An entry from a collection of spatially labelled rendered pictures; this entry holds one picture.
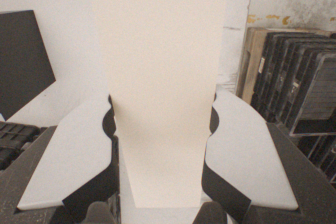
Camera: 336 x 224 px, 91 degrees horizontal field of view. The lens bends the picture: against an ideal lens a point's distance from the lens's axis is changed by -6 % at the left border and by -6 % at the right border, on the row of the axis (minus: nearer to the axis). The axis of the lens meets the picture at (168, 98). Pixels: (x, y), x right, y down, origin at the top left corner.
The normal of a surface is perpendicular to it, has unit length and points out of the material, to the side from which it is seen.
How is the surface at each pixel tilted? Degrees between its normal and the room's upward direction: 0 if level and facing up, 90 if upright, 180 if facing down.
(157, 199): 0
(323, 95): 0
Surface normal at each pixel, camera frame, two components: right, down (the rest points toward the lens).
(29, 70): 1.00, 0.00
